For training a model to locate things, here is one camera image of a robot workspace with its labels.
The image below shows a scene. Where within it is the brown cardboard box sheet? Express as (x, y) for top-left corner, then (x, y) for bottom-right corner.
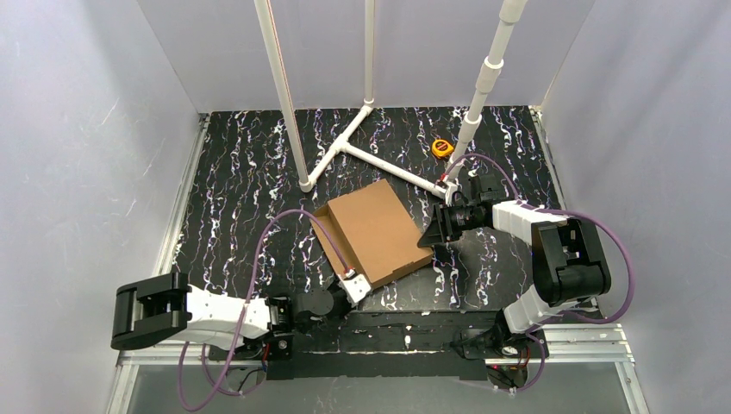
(313, 179), (434, 289)

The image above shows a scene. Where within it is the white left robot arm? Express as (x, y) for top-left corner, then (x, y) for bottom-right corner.
(110, 273), (372, 350)

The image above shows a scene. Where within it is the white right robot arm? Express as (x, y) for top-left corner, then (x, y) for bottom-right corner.
(417, 174), (611, 340)

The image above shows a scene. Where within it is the yellow tape measure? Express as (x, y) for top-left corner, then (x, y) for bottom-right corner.
(430, 139), (454, 160)

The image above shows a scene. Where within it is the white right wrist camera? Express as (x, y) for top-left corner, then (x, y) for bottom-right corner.
(436, 180), (461, 206)

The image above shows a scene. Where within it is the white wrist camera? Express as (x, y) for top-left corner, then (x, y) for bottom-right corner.
(436, 180), (461, 206)
(338, 274), (372, 306)

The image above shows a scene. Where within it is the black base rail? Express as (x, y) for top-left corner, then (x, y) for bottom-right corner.
(234, 310), (532, 380)

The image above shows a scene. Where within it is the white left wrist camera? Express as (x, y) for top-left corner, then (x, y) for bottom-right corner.
(338, 274), (372, 306)

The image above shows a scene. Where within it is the white PVC pipe frame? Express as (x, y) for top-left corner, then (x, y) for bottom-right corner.
(308, 0), (528, 199)

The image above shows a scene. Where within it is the white wooden corner post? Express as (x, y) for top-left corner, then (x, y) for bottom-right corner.
(254, 0), (314, 192)

